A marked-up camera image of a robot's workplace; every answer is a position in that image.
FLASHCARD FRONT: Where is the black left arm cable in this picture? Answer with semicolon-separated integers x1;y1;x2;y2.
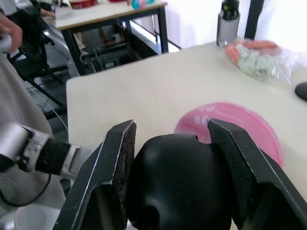
0;172;52;208

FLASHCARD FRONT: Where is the orange cloth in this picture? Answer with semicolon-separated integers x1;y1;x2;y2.
224;40;281;68

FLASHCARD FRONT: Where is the black upright post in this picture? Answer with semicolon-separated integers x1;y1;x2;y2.
244;0;265;40

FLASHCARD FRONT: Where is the pale green cloth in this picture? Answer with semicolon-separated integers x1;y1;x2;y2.
236;46;277;79

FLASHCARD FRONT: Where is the grey bottle with black lid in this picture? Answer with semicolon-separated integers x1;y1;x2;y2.
216;0;241;47

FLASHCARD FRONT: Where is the clear plastic bag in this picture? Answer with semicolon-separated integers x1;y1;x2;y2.
224;39;307;85

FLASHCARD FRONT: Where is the teal and pink bottle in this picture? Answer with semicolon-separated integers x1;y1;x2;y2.
130;0;154;10

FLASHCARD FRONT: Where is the black hand pump handle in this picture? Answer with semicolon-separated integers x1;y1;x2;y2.
126;133;235;230

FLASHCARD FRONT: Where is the red bowl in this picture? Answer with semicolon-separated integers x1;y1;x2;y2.
69;0;99;10

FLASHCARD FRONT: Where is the pink ball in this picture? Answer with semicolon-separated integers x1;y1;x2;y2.
174;102;284;168

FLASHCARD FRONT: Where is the silver robot body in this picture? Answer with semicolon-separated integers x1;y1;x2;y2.
0;53;69;230

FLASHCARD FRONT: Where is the person in black clothing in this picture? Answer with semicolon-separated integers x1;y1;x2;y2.
4;0;57;80

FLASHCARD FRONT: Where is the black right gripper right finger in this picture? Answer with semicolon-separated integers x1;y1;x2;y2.
207;118;307;230

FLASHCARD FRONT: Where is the brown wooden stool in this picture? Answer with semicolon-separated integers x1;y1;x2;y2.
97;25;128;46

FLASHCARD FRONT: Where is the black rounded object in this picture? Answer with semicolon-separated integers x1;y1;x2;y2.
294;81;307;102

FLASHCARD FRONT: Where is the bystander's bare hand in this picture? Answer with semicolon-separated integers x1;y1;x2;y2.
0;11;24;53

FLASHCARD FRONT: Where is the black metal rack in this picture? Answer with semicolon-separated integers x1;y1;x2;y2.
81;40;155;73

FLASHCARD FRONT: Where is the white table with black frame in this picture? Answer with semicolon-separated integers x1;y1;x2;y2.
54;0;169;78

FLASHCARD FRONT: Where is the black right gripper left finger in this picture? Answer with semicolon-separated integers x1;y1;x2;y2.
52;119;137;230

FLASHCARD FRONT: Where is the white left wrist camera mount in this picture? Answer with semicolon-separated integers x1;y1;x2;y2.
59;143;94;181

